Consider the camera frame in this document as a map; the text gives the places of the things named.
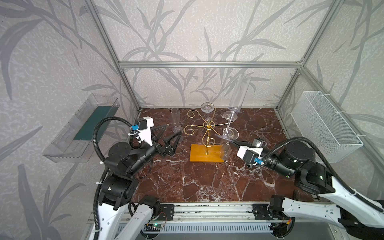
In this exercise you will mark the gold wire glass rack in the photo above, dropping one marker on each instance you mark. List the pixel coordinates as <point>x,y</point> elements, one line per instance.
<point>211,137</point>

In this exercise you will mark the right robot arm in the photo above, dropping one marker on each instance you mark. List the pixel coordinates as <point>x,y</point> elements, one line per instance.
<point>301,159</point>

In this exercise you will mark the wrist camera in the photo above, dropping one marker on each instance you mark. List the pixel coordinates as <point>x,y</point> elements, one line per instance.
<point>141,130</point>
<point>251,155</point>

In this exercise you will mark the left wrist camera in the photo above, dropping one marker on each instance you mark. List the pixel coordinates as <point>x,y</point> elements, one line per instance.
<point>141,130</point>

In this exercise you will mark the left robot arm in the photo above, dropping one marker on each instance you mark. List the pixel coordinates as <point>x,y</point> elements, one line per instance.
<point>115,215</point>

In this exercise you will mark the white wire mesh basket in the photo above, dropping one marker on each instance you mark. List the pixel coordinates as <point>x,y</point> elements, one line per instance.
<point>319,121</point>

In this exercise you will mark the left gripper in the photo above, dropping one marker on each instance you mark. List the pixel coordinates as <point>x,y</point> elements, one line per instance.
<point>160,147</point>

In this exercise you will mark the clear plastic wall shelf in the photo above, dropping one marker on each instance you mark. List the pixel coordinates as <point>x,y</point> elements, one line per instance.
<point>74,143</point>

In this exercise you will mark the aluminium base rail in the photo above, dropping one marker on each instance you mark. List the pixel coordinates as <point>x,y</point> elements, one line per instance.
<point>231,212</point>

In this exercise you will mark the yellow wooden rack base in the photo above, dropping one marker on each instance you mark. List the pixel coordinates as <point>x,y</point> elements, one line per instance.
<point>203,154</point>

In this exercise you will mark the green circuit board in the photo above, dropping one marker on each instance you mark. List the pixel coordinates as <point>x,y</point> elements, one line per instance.
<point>154,227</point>

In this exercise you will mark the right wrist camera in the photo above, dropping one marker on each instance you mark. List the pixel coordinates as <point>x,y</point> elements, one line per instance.
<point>251,155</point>

